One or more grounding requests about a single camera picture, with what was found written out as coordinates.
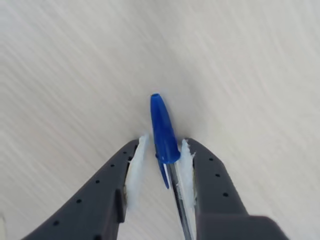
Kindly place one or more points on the blue ballpoint pen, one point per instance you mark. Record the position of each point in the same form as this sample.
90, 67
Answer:
162, 130

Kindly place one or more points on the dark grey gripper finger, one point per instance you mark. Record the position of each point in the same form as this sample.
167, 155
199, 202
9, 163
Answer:
217, 200
95, 200

